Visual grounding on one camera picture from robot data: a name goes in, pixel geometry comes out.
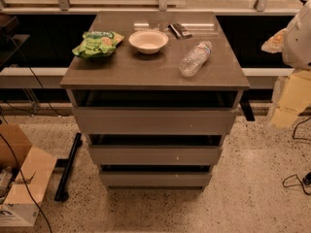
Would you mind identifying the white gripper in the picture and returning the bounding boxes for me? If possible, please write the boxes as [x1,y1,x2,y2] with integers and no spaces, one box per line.
[261,28,311,131]

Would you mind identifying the grey top drawer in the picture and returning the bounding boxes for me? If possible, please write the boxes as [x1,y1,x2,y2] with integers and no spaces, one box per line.
[73,107,236,135]

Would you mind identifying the grey drawer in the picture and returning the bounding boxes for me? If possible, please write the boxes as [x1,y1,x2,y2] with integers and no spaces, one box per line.
[73,107,236,135]
[99,172,211,187]
[88,146,223,165]

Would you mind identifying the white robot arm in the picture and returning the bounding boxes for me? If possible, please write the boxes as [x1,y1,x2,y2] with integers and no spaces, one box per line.
[261,0,311,132]

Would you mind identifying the grey drawer cabinet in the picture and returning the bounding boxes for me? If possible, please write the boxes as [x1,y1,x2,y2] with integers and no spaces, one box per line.
[59,11,251,192]

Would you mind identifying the grey middle drawer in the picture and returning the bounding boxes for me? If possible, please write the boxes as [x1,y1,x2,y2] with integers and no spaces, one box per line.
[88,146,223,165]

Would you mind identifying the grey bottom drawer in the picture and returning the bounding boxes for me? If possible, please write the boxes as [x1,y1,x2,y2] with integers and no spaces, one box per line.
[99,172,211,187]

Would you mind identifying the clear plastic water bottle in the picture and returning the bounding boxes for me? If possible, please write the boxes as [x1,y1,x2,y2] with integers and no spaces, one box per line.
[179,41,212,78]

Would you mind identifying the dark snack bar wrapper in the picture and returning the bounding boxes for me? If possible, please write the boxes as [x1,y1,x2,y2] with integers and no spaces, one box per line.
[168,23,192,40]

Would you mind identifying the white paper bowl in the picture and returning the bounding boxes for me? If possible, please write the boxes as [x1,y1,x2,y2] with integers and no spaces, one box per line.
[128,30,168,54]

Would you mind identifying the green chip bag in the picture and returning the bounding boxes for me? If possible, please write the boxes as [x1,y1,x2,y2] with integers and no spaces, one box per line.
[72,31,123,59]

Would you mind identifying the black metal stand bar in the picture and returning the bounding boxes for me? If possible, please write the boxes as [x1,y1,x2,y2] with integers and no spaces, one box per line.
[54,133,83,202]

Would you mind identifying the brown cardboard box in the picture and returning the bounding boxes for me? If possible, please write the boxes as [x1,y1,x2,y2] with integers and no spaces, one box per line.
[0,124,56,227]

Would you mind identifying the black floor cable right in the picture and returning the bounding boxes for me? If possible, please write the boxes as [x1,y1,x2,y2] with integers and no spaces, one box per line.
[282,116,311,196]

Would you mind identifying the black floor cable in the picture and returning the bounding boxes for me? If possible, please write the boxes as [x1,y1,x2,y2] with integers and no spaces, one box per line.
[282,116,311,196]
[0,32,66,233]

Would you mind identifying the black floor cable left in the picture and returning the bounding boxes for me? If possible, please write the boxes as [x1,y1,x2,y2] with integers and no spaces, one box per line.
[0,32,66,233]

